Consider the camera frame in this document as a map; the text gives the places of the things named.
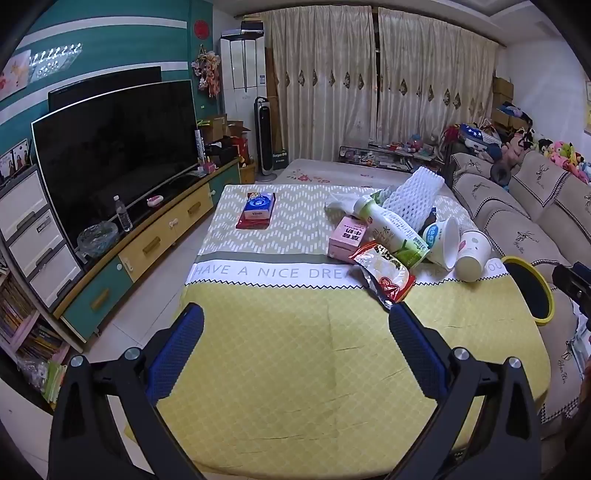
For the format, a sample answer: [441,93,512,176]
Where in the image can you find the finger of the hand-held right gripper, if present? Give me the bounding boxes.
[551,261,591,319]

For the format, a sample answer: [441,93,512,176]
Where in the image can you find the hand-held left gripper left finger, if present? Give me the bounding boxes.
[47,302,206,480]

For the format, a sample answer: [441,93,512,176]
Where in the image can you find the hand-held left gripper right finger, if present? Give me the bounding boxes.
[388,302,543,480]

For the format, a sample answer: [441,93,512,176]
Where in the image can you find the black bin yellow rim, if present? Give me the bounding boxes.
[501,256,555,328]

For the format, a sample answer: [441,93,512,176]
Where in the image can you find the red white snack bag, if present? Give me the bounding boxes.
[353,241,416,310]

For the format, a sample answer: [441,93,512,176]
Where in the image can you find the white paper cup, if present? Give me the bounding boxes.
[455,230,492,283]

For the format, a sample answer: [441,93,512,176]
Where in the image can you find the white bowl cup blue label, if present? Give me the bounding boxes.
[422,215,461,271]

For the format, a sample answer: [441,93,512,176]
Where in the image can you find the white green plastic bottle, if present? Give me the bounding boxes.
[353,194,430,269]

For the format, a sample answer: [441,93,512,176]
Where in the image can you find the pink milk carton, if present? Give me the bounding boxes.
[329,215,374,259]

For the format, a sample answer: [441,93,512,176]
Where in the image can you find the white foam fruit net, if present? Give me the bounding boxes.
[382,167,445,232]

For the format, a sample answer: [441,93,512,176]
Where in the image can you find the white cloth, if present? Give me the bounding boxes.
[323,187,398,217]

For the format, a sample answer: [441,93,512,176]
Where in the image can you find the beige embroidered sofa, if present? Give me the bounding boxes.
[450,150,591,439]

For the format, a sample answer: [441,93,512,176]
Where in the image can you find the green yellow television cabinet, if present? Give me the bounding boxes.
[51,157,243,344]

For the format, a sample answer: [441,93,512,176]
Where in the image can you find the pile of plush toys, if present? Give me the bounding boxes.
[501,127,591,183]

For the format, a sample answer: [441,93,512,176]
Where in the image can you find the glass bowl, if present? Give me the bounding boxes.
[76,220,120,258]

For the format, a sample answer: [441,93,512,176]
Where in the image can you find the clear water bottle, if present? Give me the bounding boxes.
[113,195,134,233]

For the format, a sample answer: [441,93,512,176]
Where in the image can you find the red flat package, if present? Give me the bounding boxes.
[235,191,278,230]

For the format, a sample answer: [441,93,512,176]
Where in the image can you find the shelf of books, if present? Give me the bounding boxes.
[0,268,70,402]

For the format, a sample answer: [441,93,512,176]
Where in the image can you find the blue tissue pack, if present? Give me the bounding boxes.
[242,194,275,221]

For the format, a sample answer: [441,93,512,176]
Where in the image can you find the blue white star bag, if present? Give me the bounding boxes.
[455,122,502,160]

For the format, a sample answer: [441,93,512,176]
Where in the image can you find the floral bed sheet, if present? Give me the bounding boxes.
[277,158,455,195]

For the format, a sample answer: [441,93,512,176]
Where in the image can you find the stacked cardboard boxes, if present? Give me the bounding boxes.
[492,76,515,130]

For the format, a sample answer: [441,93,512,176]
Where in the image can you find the cluttered glass coffee table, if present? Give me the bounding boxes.
[338,138,451,174]

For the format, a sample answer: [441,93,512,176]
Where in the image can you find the white drawer unit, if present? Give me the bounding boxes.
[0,165,84,310]

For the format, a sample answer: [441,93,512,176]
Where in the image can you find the large curved television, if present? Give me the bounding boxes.
[31,79,200,264]

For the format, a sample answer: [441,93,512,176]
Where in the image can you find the open cardboard boxes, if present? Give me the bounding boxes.
[198,113,252,139]

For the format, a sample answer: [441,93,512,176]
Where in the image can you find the black tower fan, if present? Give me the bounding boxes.
[253,96,278,177]

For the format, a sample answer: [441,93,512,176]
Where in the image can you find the framed photos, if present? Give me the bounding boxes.
[0,138,31,183]

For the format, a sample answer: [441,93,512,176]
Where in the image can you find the beige curtain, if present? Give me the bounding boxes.
[265,6,379,162]
[378,7,499,139]

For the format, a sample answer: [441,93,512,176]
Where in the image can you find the hanging flower decoration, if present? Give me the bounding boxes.
[191,46,221,97]

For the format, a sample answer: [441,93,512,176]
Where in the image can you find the white standing air conditioner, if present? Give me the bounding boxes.
[218,28,269,134]

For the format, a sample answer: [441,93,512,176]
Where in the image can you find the flower wall picture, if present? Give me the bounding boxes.
[0,50,32,100]

